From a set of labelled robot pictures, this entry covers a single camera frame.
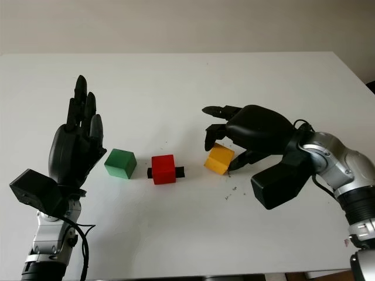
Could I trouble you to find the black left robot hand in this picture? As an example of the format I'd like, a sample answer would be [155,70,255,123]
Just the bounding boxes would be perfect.
[47,74,108,191]

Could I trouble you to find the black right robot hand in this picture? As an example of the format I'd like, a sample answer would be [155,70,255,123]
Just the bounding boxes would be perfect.
[201,104,297,172]

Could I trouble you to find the green wooden block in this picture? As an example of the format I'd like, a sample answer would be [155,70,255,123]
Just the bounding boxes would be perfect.
[104,148,138,180]

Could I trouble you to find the yellow wooden block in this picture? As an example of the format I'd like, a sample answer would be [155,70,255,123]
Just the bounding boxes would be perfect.
[203,142,236,177]

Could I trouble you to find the red wooden block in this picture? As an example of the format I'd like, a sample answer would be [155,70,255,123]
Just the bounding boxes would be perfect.
[151,154,177,186]

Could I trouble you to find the black tape strip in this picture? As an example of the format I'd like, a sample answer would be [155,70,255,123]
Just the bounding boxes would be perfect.
[146,166,186,179]

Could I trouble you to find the grey robot torso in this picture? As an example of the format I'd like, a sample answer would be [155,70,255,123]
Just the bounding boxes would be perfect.
[201,275,268,281]

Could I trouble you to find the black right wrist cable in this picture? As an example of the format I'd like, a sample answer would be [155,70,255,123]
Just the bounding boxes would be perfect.
[292,118,338,194]

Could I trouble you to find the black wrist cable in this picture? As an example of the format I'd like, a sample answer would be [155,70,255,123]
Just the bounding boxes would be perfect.
[57,214,97,281]
[292,118,338,194]

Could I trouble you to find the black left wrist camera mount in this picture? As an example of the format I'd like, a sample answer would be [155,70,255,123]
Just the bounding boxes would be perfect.
[9,168,64,218]

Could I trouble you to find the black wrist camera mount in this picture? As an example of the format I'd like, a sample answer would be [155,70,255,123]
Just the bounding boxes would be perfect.
[9,168,64,218]
[250,136,312,211]

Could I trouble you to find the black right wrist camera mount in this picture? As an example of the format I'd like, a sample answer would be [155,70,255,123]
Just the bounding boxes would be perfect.
[250,136,312,211]

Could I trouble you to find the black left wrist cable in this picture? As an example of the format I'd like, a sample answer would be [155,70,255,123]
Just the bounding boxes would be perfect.
[57,214,97,281]

